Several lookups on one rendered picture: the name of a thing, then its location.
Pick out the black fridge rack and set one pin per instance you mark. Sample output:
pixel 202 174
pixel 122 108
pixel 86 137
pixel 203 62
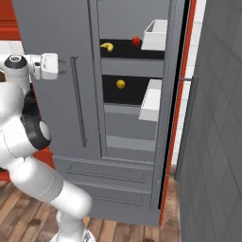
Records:
pixel 126 52
pixel 132 94

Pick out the open grey fridge door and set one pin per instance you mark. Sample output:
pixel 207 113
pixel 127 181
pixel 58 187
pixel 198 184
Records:
pixel 217 126

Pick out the grey fridge drawer front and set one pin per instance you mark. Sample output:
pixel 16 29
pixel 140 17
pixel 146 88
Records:
pixel 119 211
pixel 104 171

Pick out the red side panel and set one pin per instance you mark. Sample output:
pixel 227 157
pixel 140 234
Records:
pixel 179 94

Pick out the white fridge bin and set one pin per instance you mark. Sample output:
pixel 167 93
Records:
pixel 156 39
pixel 152 104

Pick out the yellow banana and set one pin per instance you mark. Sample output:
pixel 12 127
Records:
pixel 108 46

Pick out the closed grey fridge door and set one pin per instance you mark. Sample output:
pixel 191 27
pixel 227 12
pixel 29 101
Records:
pixel 53 38

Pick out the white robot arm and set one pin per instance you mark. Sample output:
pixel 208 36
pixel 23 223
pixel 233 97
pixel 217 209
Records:
pixel 28 176

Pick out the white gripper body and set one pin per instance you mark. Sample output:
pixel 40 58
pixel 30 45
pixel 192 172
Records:
pixel 49 66

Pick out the grey fridge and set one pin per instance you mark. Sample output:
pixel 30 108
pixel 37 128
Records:
pixel 132 135

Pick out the yellow lemon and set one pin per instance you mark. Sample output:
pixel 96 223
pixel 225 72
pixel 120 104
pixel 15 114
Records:
pixel 120 84

